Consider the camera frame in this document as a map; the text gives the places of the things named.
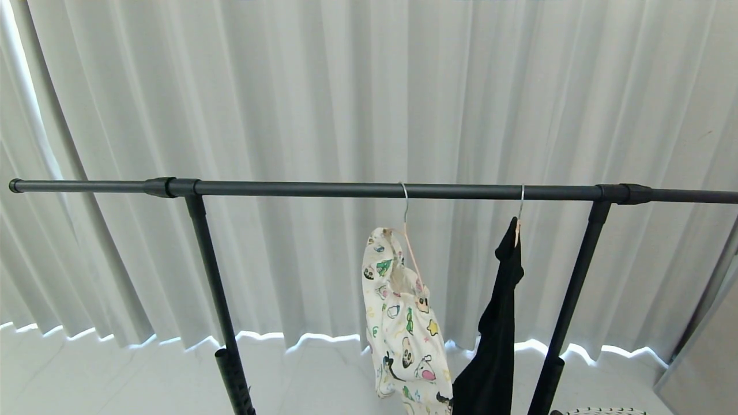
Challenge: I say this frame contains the black clothes rack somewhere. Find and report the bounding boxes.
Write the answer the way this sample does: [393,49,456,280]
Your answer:
[9,177,738,415]

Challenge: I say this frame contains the pink clothes hanger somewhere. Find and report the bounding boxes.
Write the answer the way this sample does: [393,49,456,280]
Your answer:
[387,182,427,295]
[514,184,526,248]

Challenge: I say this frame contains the black garment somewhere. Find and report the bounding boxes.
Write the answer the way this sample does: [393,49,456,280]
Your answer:
[451,217,525,415]

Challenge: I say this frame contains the cream printed garment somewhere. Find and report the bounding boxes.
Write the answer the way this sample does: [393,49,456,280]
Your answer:
[362,227,454,415]

